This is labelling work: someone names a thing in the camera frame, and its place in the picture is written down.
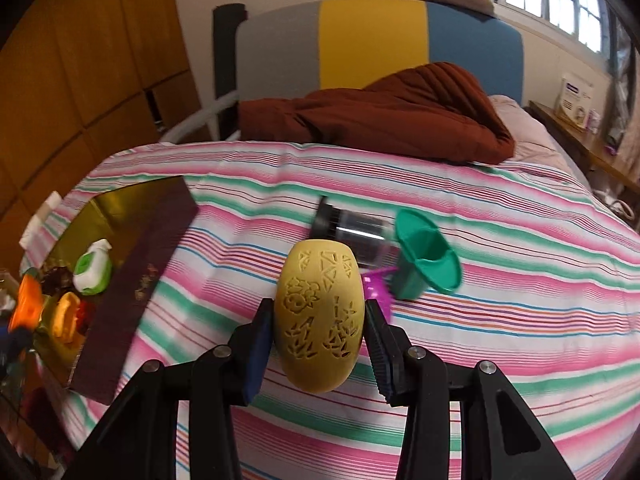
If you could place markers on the brown beaded object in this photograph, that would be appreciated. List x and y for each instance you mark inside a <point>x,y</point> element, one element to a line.
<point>57,277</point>

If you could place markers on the red-brown quilt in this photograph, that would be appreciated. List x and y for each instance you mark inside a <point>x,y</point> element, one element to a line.
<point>400,110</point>

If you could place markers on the striped bedsheet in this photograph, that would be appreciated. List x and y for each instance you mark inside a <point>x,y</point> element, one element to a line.
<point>500,285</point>

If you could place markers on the yellow-orange curved plastic piece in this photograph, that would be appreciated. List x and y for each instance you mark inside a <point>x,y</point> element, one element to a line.
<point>65,315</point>

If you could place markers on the white tube bottle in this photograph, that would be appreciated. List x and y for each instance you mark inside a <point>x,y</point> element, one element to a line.
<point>40,220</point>

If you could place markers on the pale pink duvet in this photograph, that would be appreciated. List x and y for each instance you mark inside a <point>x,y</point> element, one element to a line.
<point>530,130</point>

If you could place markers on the purple plastic cup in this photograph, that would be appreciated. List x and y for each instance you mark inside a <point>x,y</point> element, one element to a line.
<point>377,290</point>

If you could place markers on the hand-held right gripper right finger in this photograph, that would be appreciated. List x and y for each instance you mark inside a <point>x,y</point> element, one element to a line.
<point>377,355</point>

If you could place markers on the black bed post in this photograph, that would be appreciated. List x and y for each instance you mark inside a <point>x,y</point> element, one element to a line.
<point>227,60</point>

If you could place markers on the yellow carved egg-shaped object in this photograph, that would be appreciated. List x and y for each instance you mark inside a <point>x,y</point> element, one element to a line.
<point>320,310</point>

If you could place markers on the gold metal tin box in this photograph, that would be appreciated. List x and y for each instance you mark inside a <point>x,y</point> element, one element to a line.
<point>135,270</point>

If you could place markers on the white cardboard box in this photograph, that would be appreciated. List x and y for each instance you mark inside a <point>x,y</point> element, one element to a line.
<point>575,102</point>

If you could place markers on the clear jar with black cap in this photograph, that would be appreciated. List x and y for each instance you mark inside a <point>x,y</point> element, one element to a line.
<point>360,235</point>

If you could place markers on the wooden shelf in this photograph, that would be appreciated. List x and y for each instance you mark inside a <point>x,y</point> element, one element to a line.
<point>595,155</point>

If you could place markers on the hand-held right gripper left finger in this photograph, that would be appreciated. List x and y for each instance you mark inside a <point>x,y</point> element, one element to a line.
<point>257,355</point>

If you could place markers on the grey yellow blue headboard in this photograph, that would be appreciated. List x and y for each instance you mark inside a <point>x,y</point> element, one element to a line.
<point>370,40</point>

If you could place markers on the wooden wardrobe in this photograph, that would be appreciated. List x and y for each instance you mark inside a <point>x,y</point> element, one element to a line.
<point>75,60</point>

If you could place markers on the teal plastic cup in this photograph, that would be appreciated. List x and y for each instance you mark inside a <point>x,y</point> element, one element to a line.
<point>420,260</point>

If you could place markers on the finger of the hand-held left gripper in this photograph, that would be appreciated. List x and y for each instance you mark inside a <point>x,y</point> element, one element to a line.
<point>15,342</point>

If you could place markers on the white bed rail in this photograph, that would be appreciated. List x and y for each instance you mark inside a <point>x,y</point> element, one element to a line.
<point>200,115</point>

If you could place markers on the white and green device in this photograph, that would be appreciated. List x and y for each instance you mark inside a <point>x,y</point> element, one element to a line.
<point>92,270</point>

